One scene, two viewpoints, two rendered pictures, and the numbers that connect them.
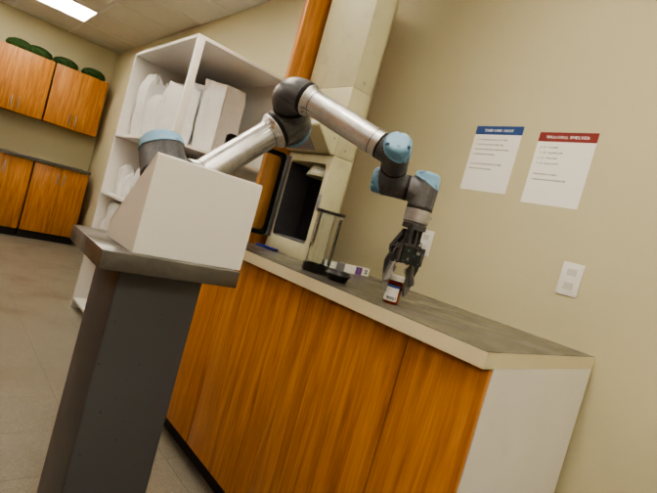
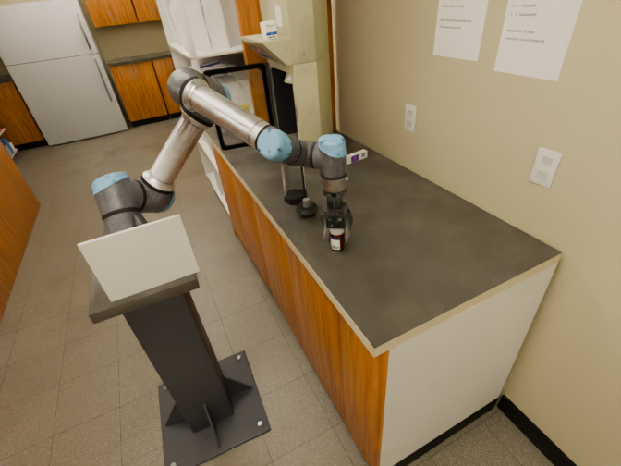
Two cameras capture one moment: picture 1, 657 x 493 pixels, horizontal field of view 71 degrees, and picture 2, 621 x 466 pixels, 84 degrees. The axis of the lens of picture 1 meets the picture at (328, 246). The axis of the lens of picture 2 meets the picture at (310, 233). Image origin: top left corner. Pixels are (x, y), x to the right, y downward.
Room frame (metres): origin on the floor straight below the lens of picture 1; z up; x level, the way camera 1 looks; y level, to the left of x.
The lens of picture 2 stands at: (0.46, -0.44, 1.67)
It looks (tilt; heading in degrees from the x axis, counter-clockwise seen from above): 36 degrees down; 19
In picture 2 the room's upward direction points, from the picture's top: 6 degrees counter-clockwise
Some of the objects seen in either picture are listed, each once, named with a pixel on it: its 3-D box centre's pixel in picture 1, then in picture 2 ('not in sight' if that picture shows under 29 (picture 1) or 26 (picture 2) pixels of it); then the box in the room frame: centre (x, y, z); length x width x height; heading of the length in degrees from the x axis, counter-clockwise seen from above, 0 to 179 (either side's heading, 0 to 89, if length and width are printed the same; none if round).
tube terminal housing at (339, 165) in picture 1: (326, 178); (305, 76); (2.16, 0.10, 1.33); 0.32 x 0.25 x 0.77; 42
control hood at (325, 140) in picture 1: (304, 137); (265, 50); (2.04, 0.23, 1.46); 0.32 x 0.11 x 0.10; 42
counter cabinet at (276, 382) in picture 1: (287, 372); (322, 242); (1.99, 0.02, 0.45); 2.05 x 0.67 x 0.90; 42
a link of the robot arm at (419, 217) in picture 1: (417, 218); (334, 181); (1.34, -0.23, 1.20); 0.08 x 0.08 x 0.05
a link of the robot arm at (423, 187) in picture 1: (422, 191); (331, 156); (1.34, -0.22, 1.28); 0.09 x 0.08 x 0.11; 81
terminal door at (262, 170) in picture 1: (246, 186); (241, 108); (2.10, 0.43, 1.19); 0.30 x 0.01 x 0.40; 123
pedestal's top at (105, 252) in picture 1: (153, 255); (144, 270); (1.15, 0.42, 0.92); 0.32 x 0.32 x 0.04; 40
